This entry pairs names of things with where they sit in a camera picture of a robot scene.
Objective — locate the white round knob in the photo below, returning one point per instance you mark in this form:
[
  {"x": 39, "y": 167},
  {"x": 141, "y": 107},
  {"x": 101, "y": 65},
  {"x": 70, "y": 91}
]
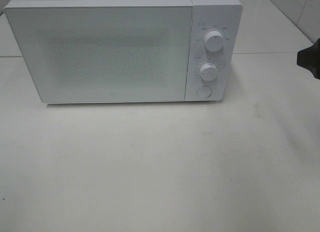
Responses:
[
  {"x": 208, "y": 72},
  {"x": 214, "y": 40}
]

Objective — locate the white microwave door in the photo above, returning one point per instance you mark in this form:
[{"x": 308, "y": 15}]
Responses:
[{"x": 96, "y": 55}]

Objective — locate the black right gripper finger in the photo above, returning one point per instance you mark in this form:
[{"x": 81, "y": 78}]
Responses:
[{"x": 309, "y": 59}]

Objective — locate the white round door button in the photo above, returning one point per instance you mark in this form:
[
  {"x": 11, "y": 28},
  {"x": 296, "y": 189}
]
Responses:
[{"x": 204, "y": 92}]

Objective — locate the white microwave oven body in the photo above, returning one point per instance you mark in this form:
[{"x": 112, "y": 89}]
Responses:
[{"x": 224, "y": 15}]

